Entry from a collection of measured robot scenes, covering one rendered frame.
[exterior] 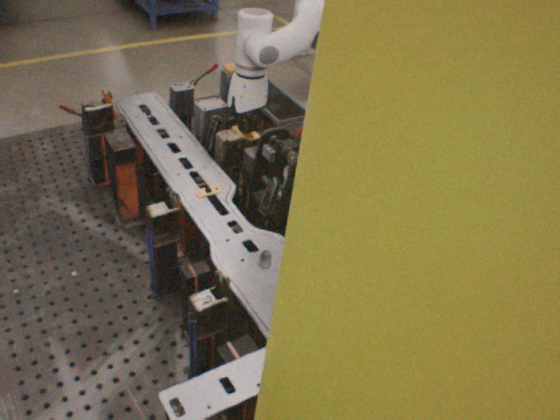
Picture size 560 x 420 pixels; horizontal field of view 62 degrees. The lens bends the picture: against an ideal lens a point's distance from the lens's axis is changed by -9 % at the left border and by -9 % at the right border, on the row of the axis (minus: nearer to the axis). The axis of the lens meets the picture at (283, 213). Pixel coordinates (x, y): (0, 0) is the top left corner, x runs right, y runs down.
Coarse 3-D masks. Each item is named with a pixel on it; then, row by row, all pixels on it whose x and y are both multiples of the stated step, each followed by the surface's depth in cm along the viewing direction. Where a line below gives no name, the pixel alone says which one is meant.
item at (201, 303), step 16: (192, 304) 117; (208, 304) 117; (224, 304) 119; (192, 320) 120; (208, 320) 120; (224, 320) 123; (192, 336) 123; (208, 336) 124; (192, 352) 128; (208, 352) 131; (192, 368) 133; (208, 368) 134
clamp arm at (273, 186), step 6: (270, 180) 148; (276, 180) 147; (270, 186) 148; (276, 186) 147; (270, 192) 148; (276, 192) 149; (264, 198) 152; (270, 198) 149; (264, 204) 152; (270, 204) 151; (264, 210) 152; (270, 210) 152
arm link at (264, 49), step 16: (304, 0) 119; (320, 0) 118; (304, 16) 114; (320, 16) 118; (288, 32) 111; (304, 32) 114; (256, 48) 111; (272, 48) 111; (288, 48) 113; (304, 48) 116; (256, 64) 114; (272, 64) 115
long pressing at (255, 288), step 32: (128, 96) 197; (160, 96) 199; (160, 128) 181; (160, 160) 165; (192, 160) 167; (192, 192) 155; (224, 192) 156; (224, 224) 145; (224, 256) 135; (256, 256) 137; (256, 288) 128; (256, 320) 121
